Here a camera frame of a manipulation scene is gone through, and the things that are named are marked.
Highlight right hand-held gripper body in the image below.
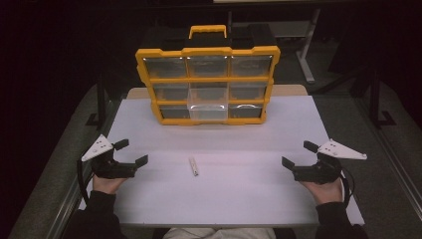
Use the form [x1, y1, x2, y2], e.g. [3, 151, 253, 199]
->
[292, 138, 368, 185]

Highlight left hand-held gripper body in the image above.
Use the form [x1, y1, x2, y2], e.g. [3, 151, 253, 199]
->
[81, 133, 138, 180]

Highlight small pale stick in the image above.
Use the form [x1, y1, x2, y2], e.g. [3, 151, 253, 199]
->
[188, 156, 200, 177]

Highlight clear plastic drawer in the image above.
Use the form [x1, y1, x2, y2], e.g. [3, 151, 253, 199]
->
[186, 83, 230, 121]

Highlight person's left hand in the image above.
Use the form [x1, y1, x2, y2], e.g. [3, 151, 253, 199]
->
[92, 174, 129, 196]

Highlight person's right hand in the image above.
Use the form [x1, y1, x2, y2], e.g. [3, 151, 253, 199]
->
[300, 178, 344, 206]

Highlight black metal stand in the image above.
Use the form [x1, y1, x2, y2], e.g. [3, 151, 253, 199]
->
[85, 75, 111, 127]
[367, 65, 398, 129]

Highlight group of clear cabinet drawers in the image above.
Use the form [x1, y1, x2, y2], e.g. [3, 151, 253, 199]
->
[142, 55, 274, 120]

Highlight yellow black organizer cabinet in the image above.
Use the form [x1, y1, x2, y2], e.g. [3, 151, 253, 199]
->
[134, 24, 282, 126]

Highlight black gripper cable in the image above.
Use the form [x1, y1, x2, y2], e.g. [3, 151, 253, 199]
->
[76, 158, 96, 205]
[337, 164, 355, 207]

